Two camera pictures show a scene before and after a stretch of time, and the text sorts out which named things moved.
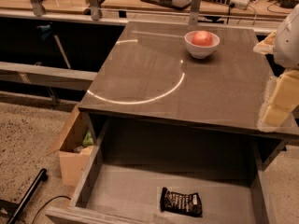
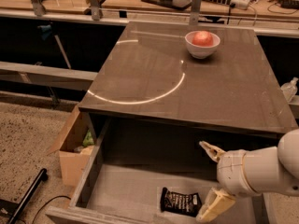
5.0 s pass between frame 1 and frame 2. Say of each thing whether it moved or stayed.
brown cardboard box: stayed
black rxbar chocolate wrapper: stayed
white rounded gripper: moved
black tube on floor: stayed
